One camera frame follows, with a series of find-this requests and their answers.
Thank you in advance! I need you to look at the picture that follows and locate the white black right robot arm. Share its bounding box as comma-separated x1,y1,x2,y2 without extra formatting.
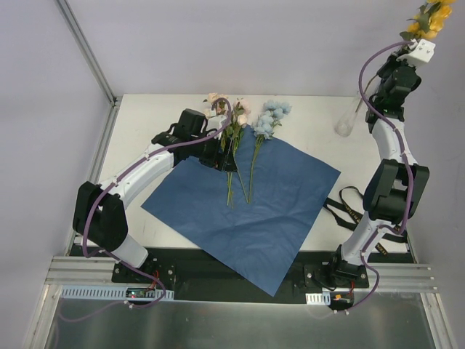
323,54,429,289

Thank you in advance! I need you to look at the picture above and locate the clear glass vase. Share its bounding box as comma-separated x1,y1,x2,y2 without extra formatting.
334,92,363,137

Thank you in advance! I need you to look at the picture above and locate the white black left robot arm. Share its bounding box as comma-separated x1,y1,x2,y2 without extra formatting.
73,109,233,283

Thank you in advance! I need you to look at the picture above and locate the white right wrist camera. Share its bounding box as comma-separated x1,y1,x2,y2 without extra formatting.
396,39,436,68

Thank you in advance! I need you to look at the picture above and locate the blue flower bunch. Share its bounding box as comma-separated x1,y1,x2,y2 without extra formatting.
246,100,292,204

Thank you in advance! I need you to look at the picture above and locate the yellow flower bunch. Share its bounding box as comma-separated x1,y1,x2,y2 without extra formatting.
354,0,455,113

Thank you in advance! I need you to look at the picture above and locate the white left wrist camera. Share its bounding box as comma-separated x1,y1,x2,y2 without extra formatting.
206,114,227,134

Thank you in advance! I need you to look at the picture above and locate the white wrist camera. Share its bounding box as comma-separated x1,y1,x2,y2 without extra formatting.
206,114,227,134
396,39,436,68

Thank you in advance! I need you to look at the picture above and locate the blue wrapping paper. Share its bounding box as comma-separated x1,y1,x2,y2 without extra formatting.
142,129,340,295

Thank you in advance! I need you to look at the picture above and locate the front aluminium rail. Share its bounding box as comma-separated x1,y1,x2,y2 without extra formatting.
45,254,437,292

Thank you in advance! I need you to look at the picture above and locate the left aluminium table rail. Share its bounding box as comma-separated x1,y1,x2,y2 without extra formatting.
65,101,123,255

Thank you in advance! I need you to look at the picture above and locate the left white cable duct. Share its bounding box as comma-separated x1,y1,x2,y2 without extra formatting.
61,286,174,302

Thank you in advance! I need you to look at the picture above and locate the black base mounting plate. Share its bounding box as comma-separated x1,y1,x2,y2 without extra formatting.
68,243,415,302

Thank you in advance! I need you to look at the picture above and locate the white cable duct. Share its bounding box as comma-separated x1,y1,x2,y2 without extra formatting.
305,292,331,306
61,286,174,302

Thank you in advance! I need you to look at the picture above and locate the left aluminium frame post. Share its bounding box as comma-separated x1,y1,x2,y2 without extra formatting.
54,0,118,106

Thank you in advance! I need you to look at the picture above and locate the right white cable duct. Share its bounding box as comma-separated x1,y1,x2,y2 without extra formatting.
305,292,331,306

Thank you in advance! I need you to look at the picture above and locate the black ribbon gold lettering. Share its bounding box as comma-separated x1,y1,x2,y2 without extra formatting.
322,185,410,255

